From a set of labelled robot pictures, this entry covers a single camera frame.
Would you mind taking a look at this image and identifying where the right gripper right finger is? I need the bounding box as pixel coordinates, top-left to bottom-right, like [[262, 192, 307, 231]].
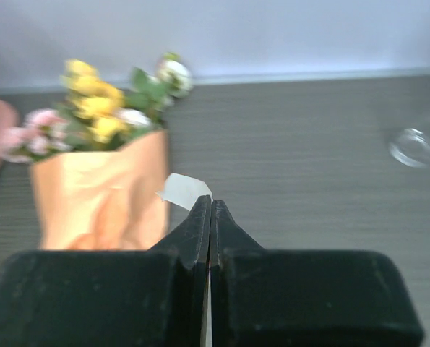
[[210, 200, 425, 346]]

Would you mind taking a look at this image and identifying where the clear glass vase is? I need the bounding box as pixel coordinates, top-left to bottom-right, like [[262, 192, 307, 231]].
[[388, 104, 430, 168]]

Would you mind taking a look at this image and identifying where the cream printed ribbon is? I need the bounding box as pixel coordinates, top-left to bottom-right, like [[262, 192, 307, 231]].
[[156, 173, 213, 211]]

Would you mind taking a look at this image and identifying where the white flower stem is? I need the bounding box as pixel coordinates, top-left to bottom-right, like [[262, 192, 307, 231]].
[[125, 52, 194, 124]]

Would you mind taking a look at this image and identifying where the pink flower stem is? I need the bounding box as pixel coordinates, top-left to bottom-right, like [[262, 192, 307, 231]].
[[0, 108, 74, 163]]

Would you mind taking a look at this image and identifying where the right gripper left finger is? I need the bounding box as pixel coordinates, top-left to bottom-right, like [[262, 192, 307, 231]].
[[0, 196, 212, 346]]

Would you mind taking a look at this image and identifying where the orange wrapping paper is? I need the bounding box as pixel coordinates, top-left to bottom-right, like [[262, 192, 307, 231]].
[[30, 130, 169, 250]]

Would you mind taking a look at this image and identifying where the yellow flower stem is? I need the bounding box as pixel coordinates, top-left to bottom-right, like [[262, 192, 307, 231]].
[[62, 59, 129, 145]]

